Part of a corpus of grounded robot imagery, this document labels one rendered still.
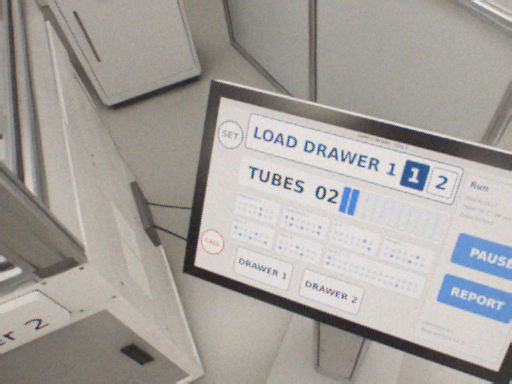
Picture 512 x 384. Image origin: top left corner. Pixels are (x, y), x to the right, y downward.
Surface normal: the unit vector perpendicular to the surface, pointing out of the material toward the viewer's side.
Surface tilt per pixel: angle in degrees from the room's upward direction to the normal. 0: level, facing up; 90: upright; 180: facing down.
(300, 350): 5
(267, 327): 0
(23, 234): 90
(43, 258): 90
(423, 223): 50
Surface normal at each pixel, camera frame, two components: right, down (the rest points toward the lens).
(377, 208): -0.25, 0.19
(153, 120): 0.02, -0.59
